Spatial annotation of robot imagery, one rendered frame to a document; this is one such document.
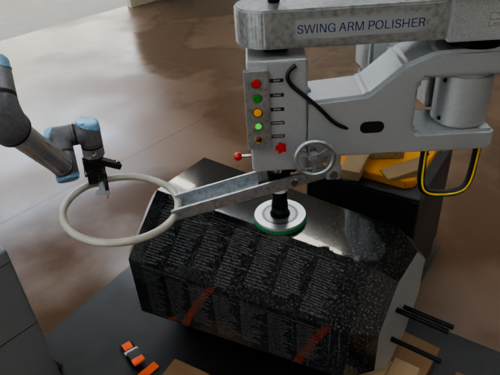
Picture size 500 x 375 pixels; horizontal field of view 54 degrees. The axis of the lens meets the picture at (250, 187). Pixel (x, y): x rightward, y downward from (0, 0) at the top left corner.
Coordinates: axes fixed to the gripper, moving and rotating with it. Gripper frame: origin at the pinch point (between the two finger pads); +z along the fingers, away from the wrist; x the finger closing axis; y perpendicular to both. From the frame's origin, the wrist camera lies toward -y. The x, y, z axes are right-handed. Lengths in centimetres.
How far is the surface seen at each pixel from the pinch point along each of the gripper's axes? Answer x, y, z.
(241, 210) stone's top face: 41, -47, 1
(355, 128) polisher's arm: 75, -74, -47
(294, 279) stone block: 79, -49, 10
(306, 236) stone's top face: 71, -60, -1
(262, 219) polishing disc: 54, -50, -3
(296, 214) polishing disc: 59, -63, -3
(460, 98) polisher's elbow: 91, -105, -58
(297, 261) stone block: 76, -53, 5
